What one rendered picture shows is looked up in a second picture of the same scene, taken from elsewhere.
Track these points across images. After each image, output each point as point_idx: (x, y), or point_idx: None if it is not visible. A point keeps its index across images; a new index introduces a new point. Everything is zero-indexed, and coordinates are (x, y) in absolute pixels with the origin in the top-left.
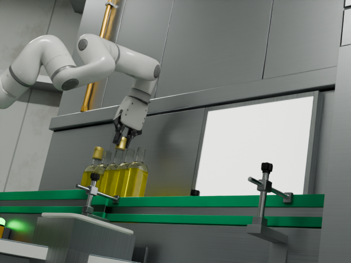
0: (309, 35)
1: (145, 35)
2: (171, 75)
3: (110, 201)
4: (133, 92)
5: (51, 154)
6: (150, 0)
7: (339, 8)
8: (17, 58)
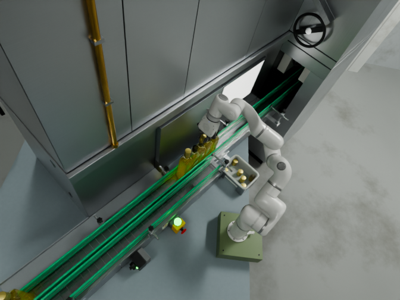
0: (268, 29)
1: (168, 59)
2: (196, 78)
3: (209, 156)
4: (220, 118)
5: (84, 186)
6: (166, 20)
7: (283, 12)
8: (285, 185)
